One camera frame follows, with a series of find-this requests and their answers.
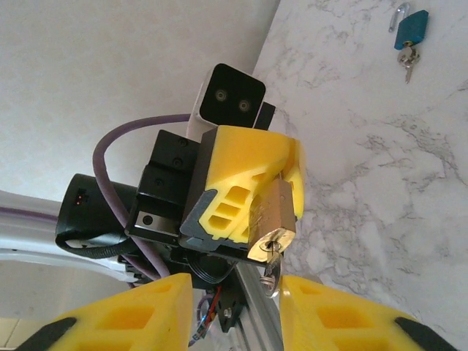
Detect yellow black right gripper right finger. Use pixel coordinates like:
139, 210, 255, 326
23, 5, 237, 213
279, 274, 461, 351

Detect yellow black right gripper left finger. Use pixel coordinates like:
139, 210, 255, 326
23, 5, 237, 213
18, 273, 194, 351

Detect brass padlock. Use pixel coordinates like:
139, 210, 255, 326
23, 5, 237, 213
246, 177, 298, 264

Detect blue padlock keys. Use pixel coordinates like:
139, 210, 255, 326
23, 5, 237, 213
397, 40, 421, 84

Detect small blue padlock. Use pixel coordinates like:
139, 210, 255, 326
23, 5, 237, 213
388, 1, 429, 51

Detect controller board with LED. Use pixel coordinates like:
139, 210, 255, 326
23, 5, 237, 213
188, 292, 220, 347

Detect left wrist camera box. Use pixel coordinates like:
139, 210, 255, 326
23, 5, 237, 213
186, 63, 277, 140

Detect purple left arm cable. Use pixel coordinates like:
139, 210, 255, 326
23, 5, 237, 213
0, 113, 191, 279

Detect thin black left gripper wire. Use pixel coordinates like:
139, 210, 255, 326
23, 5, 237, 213
54, 233, 129, 261

